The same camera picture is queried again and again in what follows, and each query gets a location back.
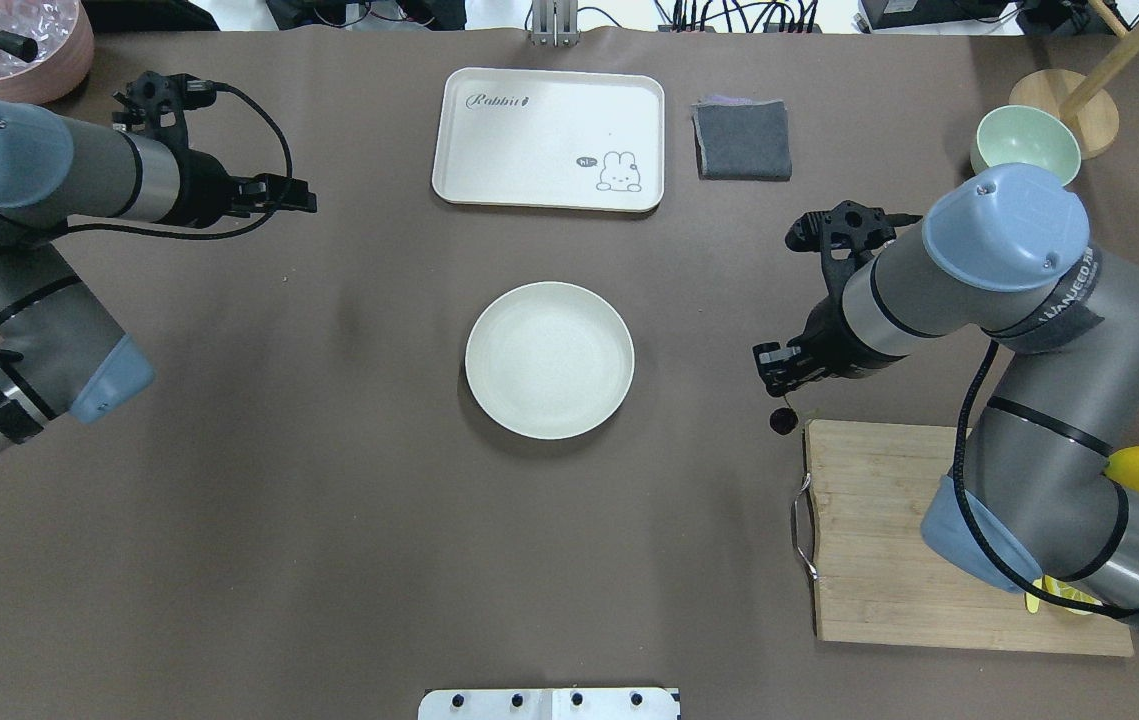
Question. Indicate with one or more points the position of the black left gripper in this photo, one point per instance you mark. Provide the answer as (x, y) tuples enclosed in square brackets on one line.
[(204, 194)]

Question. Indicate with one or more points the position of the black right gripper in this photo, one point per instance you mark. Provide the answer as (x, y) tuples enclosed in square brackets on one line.
[(832, 337)]

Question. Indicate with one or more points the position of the beige round plate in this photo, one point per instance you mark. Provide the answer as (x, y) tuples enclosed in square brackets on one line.
[(549, 360)]

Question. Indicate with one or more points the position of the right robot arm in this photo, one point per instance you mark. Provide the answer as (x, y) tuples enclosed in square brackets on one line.
[(1010, 252)]

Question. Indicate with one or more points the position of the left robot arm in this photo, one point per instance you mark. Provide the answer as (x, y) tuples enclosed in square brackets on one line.
[(61, 352)]

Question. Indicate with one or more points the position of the cream rabbit tray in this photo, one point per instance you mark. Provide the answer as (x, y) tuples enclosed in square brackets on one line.
[(551, 139)]

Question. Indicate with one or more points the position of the bamboo cutting board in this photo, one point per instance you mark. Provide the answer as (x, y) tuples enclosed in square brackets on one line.
[(878, 582)]

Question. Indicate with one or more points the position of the grey folded cloth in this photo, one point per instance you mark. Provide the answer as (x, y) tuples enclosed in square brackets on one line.
[(742, 140)]

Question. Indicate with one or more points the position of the mint green bowl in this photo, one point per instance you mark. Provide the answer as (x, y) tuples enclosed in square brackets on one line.
[(1022, 134)]

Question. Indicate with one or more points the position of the wooden mug tree stand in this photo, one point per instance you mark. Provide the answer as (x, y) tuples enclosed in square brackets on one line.
[(1080, 101)]

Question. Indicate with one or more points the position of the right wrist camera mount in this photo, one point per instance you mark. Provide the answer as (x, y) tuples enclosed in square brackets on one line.
[(845, 238)]

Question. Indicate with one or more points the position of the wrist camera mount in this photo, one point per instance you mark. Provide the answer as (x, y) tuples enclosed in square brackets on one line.
[(154, 106), (845, 238)]

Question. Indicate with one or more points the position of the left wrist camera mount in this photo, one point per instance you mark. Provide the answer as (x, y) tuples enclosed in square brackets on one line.
[(154, 106)]

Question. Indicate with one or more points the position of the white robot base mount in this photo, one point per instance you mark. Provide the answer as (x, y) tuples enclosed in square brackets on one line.
[(552, 703)]

